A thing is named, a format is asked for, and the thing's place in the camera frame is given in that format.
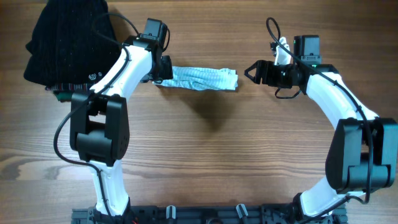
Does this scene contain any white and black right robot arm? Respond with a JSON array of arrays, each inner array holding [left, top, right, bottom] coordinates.
[[244, 35, 397, 223]]

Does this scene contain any light blue striped cloth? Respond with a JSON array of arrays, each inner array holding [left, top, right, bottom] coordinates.
[[152, 66, 238, 91]]

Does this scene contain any black knitted garment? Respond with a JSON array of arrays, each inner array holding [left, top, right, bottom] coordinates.
[[24, 0, 120, 86]]

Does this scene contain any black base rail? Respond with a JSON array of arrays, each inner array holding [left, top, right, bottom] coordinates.
[[71, 204, 348, 224]]

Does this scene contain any striped folded garment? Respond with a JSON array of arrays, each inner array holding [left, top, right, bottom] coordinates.
[[45, 83, 93, 91]]

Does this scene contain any dark green folded garment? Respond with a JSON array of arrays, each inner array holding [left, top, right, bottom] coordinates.
[[54, 91, 73, 103]]

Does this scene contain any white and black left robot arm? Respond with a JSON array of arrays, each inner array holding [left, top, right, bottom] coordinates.
[[70, 19, 173, 223]]

